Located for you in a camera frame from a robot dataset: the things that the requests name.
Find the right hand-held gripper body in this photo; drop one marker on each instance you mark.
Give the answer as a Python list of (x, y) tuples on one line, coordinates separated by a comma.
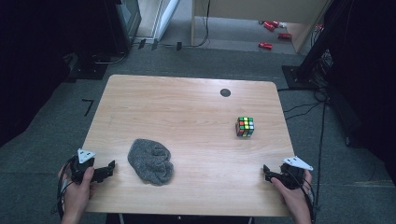
[(292, 179)]

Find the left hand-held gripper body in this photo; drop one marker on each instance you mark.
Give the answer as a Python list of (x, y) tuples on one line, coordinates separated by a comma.
[(81, 166)]

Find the grey cloth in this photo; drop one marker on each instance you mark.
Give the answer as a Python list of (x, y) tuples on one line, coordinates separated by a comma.
[(151, 162)]

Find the multicoloured puzzle cube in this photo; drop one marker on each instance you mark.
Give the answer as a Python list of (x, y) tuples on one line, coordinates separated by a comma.
[(245, 127)]

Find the person's right hand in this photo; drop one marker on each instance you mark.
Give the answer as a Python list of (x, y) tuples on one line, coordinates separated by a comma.
[(292, 199)]

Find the person's left hand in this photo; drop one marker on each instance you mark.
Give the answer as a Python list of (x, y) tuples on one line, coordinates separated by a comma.
[(76, 196)]

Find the black round table grommet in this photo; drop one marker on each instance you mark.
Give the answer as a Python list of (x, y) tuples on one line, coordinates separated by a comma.
[(225, 92)]

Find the black flat stand base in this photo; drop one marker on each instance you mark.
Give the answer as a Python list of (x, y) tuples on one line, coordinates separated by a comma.
[(87, 71)]

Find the black metal stand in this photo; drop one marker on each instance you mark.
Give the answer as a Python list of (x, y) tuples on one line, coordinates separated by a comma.
[(299, 77)]

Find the dark curtain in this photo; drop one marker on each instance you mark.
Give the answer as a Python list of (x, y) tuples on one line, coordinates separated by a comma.
[(37, 62), (367, 93)]

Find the red can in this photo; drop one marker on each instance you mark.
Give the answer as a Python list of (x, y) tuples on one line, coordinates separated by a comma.
[(265, 46), (275, 23), (269, 26), (285, 35)]

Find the small black floor block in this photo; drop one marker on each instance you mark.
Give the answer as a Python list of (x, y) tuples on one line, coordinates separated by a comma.
[(141, 44), (179, 46), (154, 44)]

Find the dark monitor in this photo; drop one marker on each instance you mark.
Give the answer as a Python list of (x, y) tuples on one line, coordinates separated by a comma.
[(127, 18)]

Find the white panel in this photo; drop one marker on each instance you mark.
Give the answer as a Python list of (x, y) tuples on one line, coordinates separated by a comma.
[(166, 15)]

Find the light wooden cabinet frame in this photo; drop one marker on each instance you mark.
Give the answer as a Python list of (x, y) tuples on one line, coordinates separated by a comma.
[(249, 7)]

